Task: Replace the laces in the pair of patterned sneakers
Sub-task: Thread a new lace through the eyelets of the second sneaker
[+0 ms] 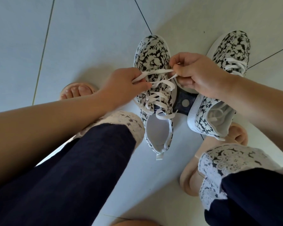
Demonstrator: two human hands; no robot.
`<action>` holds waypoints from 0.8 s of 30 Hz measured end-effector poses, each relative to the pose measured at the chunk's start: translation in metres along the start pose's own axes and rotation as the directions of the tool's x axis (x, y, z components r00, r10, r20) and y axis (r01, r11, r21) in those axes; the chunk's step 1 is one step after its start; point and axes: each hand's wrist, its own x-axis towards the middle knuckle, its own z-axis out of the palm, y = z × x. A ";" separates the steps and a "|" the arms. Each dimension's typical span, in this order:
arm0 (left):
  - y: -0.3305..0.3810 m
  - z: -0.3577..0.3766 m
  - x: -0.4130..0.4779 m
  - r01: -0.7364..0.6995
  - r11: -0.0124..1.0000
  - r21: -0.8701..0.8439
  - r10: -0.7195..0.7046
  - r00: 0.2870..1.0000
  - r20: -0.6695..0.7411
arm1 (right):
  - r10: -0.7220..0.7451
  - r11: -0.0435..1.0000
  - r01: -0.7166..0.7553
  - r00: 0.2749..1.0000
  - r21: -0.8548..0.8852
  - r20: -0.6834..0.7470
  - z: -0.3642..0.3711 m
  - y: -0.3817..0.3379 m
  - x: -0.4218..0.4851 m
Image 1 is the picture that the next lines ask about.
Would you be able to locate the pink slipper with green charm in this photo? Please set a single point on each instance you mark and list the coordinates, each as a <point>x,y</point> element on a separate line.
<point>188,178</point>

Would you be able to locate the person's left hand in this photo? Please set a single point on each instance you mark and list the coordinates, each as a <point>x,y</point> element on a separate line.
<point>120,89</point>

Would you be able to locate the person's right hand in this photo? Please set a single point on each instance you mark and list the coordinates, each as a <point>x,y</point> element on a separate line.
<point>200,72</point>

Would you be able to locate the pink slipper with white charms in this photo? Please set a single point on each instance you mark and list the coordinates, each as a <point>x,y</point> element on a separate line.
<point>76,90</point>

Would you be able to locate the bright white shoelace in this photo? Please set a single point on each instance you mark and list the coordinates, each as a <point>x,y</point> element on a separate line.
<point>235,62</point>
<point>155,71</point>

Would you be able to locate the person's right leg navy trousers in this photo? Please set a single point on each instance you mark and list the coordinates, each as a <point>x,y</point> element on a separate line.
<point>250,190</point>

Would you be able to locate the person's left forearm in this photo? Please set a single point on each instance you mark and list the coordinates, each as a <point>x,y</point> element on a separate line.
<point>40,138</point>

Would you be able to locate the person's left leg navy trousers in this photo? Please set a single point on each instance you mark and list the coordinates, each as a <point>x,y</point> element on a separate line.
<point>63,183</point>

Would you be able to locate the floral sneaker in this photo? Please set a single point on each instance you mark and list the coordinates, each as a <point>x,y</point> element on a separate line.
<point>151,49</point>
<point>233,42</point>

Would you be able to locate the person's leg navy trousers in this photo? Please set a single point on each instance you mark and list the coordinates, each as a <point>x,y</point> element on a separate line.
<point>63,183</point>
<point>250,190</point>

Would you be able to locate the person's right forearm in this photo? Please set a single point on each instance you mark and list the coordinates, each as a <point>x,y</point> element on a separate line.
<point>264,110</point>

